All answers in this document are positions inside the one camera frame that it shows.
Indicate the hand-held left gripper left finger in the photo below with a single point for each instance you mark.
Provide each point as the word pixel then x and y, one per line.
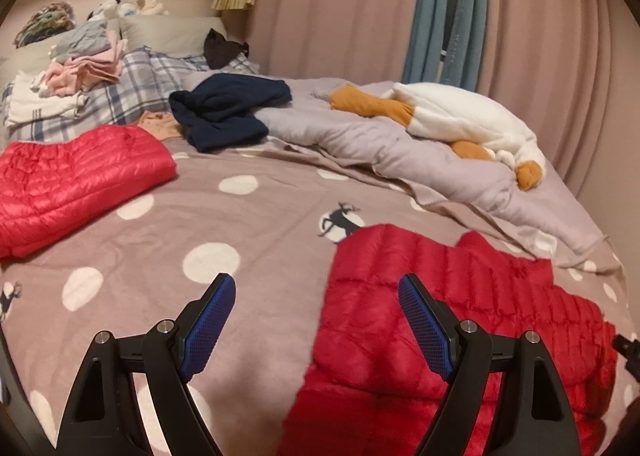
pixel 210 326

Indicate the pink clothes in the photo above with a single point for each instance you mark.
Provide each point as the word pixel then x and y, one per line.
pixel 95 69

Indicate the grey pillow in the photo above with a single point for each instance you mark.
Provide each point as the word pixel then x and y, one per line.
pixel 170 34
pixel 20 61

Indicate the navy garment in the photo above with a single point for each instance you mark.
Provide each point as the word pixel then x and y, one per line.
pixel 225 106

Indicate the plaid pillow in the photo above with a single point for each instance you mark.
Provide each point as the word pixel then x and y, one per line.
pixel 140 86

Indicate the brown polka dot blanket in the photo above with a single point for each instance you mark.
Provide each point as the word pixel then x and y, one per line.
pixel 250 246

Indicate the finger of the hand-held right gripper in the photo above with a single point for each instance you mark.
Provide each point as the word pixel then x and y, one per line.
pixel 627 350

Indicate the grey garment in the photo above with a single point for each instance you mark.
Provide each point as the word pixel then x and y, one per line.
pixel 85 39

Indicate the beige plush toy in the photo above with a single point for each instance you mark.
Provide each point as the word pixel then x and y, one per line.
pixel 150 6

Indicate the blue curtain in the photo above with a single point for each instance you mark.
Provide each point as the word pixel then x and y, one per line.
pixel 430 11

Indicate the black cloth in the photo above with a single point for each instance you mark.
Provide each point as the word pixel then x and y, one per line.
pixel 220 51

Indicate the white plush goose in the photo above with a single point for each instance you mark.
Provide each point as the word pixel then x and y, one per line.
pixel 465 121

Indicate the red down jacket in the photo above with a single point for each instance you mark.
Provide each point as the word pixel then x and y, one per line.
pixel 75 186
pixel 380 346

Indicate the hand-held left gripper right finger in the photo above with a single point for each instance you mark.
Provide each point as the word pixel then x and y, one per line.
pixel 425 326

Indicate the grey duvet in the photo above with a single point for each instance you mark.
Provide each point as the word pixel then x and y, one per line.
pixel 350 141

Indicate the white plush toy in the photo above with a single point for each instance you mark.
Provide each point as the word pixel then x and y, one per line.
pixel 105 9

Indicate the pink curtain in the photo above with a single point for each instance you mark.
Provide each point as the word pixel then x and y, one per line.
pixel 340 6

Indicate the peach garment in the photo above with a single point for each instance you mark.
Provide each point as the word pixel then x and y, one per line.
pixel 160 126

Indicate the multicoloured knitted cloth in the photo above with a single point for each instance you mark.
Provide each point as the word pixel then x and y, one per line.
pixel 42 21

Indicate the white striped towel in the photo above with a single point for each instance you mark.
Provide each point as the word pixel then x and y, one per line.
pixel 35 104

